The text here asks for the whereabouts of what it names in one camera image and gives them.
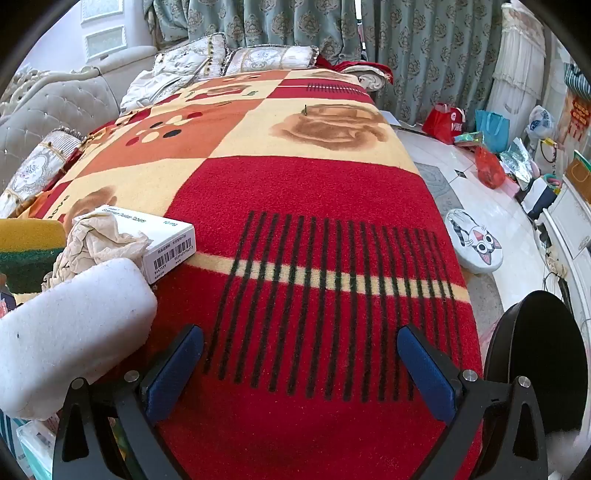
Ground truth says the grey tufted sofa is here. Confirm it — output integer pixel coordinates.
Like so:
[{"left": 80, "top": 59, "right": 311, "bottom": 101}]
[{"left": 0, "top": 46, "right": 158, "bottom": 139}]

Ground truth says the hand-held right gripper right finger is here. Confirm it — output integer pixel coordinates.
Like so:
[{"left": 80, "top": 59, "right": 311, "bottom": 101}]
[{"left": 397, "top": 324, "right": 549, "bottom": 480}]

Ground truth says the grey patterned cushion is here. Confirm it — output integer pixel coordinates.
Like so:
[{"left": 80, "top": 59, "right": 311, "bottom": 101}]
[{"left": 152, "top": 32, "right": 227, "bottom": 84}]

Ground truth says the white medicine box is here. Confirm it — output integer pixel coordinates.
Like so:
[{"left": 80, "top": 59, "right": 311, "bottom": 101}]
[{"left": 74, "top": 204, "right": 198, "bottom": 285}]

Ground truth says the white tv cabinet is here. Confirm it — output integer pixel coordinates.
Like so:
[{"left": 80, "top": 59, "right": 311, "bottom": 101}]
[{"left": 542, "top": 185, "right": 591, "bottom": 324}]

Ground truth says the green striped bag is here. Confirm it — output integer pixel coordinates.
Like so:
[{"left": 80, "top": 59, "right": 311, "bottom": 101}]
[{"left": 563, "top": 62, "right": 591, "bottom": 100}]

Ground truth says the beige tissue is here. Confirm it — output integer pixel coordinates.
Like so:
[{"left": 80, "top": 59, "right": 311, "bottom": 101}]
[{"left": 42, "top": 215, "right": 153, "bottom": 291}]

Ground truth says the beige medallion cushion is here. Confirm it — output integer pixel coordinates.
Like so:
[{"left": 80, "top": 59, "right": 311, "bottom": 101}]
[{"left": 224, "top": 45, "right": 319, "bottom": 75}]

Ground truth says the black trash bin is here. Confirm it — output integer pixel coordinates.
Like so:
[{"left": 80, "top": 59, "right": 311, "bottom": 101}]
[{"left": 482, "top": 291, "right": 587, "bottom": 435}]

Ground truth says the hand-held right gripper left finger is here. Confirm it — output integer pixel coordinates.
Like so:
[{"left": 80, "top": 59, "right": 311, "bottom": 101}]
[{"left": 52, "top": 324, "right": 205, "bottom": 480}]

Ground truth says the red shopping bag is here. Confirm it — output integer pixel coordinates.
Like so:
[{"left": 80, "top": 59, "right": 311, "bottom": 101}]
[{"left": 422, "top": 104, "right": 465, "bottom": 145}]

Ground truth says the striped patterned cushion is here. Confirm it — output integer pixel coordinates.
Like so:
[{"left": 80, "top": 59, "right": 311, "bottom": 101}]
[{"left": 0, "top": 130, "right": 84, "bottom": 217}]

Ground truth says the green patterned curtain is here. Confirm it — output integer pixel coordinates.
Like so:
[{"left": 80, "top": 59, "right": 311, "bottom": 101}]
[{"left": 152, "top": 0, "right": 509, "bottom": 125}]

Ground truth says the red cloth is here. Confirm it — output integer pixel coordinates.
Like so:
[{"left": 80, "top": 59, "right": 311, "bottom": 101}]
[{"left": 318, "top": 55, "right": 393, "bottom": 86}]

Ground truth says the silver foil bag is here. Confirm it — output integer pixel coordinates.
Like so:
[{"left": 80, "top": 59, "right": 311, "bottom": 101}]
[{"left": 501, "top": 138, "right": 534, "bottom": 181}]

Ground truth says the white foam block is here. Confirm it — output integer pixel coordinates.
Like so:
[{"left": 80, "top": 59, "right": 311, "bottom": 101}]
[{"left": 0, "top": 257, "right": 158, "bottom": 421}]

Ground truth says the white plastic bag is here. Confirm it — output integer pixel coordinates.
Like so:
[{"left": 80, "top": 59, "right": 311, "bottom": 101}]
[{"left": 529, "top": 105, "right": 555, "bottom": 139}]

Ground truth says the blue shopping bag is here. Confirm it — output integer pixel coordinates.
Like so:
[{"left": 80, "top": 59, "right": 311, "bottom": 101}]
[{"left": 475, "top": 110, "right": 511, "bottom": 153}]

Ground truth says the filled red plastic bag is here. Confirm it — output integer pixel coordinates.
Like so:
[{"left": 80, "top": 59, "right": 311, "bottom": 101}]
[{"left": 475, "top": 147, "right": 506, "bottom": 188}]

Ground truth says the kraft paper bag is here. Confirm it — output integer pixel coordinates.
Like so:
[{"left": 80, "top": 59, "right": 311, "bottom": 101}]
[{"left": 566, "top": 150, "right": 591, "bottom": 204}]

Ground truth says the dark blue white bag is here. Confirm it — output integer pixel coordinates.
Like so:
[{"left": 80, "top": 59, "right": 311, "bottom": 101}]
[{"left": 522, "top": 178, "right": 559, "bottom": 220}]

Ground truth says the yellow sponge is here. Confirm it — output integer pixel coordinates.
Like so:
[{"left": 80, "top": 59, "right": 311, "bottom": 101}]
[{"left": 0, "top": 218, "right": 66, "bottom": 294}]

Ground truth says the white quilted cover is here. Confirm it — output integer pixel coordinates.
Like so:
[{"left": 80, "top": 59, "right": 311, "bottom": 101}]
[{"left": 120, "top": 69, "right": 190, "bottom": 116}]

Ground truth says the cat print stool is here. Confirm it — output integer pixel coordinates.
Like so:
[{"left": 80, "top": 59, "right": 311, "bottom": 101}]
[{"left": 445, "top": 209, "right": 504, "bottom": 274}]

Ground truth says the red hanging decoration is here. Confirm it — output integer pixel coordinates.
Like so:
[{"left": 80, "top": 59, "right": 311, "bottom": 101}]
[{"left": 570, "top": 90, "right": 591, "bottom": 153}]

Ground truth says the white lace cover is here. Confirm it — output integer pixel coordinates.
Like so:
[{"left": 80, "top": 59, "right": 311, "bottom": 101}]
[{"left": 489, "top": 4, "right": 555, "bottom": 134}]

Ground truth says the red yellow printed blanket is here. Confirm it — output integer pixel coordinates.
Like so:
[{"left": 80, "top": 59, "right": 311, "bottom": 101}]
[{"left": 9, "top": 68, "right": 485, "bottom": 480}]

